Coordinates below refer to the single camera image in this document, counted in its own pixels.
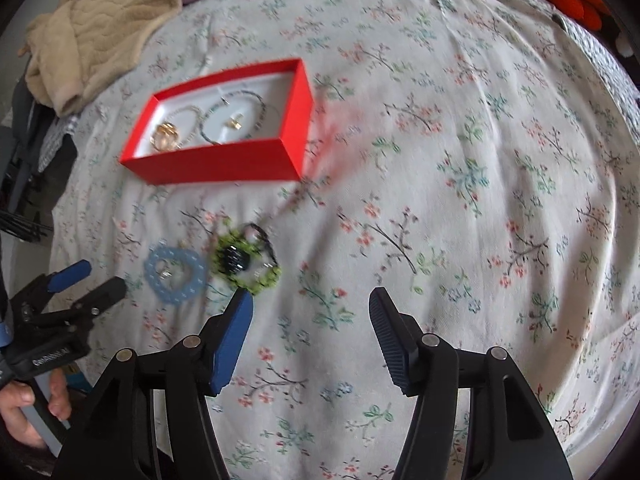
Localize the grey patterned blanket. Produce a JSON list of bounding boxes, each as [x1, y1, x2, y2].
[[480, 0, 640, 141]]

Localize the blue bead bracelet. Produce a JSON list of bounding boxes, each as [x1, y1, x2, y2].
[[144, 246, 208, 305]]

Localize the person's left hand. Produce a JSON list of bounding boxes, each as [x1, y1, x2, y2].
[[0, 367, 74, 449]]

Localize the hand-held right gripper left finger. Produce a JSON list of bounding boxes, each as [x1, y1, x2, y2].
[[52, 290, 255, 480]]

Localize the grey checked cloth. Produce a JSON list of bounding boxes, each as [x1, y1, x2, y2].
[[37, 115, 81, 171]]

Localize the beige quilted blanket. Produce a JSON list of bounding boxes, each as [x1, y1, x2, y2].
[[24, 0, 193, 118]]

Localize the black faceted bead bracelet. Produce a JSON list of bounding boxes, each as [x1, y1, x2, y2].
[[222, 243, 254, 274]]

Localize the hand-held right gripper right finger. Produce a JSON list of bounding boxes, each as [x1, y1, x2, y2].
[[368, 287, 573, 480]]

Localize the green bead bracelet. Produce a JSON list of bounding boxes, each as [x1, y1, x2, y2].
[[210, 217, 282, 291]]

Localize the red cardboard box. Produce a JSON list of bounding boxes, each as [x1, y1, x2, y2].
[[119, 58, 315, 184]]

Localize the dark bead necklace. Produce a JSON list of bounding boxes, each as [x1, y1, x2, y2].
[[200, 91, 267, 145]]

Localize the white bead bracelet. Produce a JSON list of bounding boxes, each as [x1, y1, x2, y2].
[[170, 105, 203, 147]]

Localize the dark chair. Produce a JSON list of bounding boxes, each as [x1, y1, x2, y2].
[[0, 80, 78, 246]]

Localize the gold rings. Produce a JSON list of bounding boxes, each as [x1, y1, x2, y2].
[[152, 122, 182, 152]]

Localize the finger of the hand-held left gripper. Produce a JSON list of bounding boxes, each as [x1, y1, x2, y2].
[[30, 276, 127, 333], [12, 260, 92, 306]]

